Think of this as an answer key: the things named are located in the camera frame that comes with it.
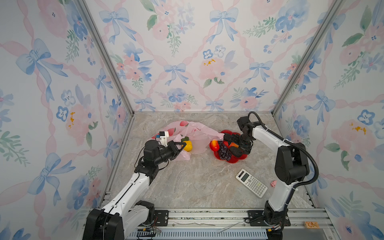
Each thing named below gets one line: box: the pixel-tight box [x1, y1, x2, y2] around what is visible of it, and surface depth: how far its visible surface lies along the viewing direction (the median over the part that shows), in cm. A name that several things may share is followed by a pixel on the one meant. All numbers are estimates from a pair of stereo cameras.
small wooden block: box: [303, 221, 320, 229], surface depth 73 cm
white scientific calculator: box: [235, 168, 268, 199], surface depth 86 cm
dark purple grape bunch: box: [218, 140, 232, 161], surface depth 95 cm
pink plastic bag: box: [176, 151, 194, 161], surface depth 76 cm
